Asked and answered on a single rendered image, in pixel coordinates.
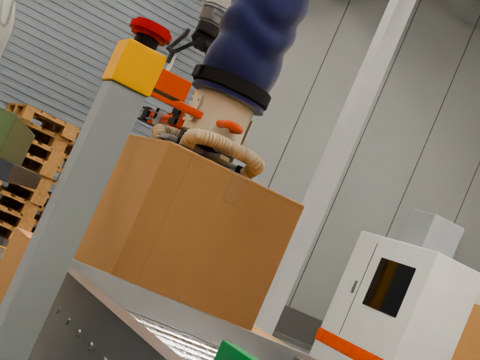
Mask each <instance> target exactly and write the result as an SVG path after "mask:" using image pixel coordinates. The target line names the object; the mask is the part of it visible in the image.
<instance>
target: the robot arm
mask: <svg viewBox="0 0 480 360"><path fill-rule="evenodd" d="M193 1H202V2H204V3H205V4H204V7H203V9H202V10H201V13H200V15H199V18H200V19H201V20H200V21H199V23H198V25H197V27H196V30H195V32H192V31H191V29H185V30H184V32H183V34H182V35H181V36H179V37H178V38H177V39H175V40H174V41H173V42H171V43H170V44H169V45H168V46H167V47H166V50H168V51H169V56H168V58H167V60H166V62H167V63H168V65H167V67H166V70H167V71H170V70H171V67H172V65H173V63H174V60H175V58H176V54H175V53H178V52H180V51H182V50H184V49H187V48H189V47H190V46H194V48H195V49H198V50H199V51H201V52H204V53H205V55H206V53H207V51H208V49H209V47H210V46H211V44H212V43H213V41H214V40H215V39H216V38H217V36H218V35H219V24H220V21H221V18H222V16H223V15H224V13H225V12H226V10H227V9H228V8H229V7H230V6H231V0H193ZM15 13H16V2H15V1H14V0H0V58H1V56H2V54H3V52H4V49H5V48H6V45H7V43H8V41H9V38H10V36H11V32H12V29H13V27H14V20H15ZM190 35H191V39H192V41H190V42H189V43H187V44H184V45H183V46H180V47H178V48H176V49H172V48H173V47H175V46H176V45H177V44H178V43H179V42H180V41H182V40H183V39H184V38H186V37H187V36H190Z"/></svg>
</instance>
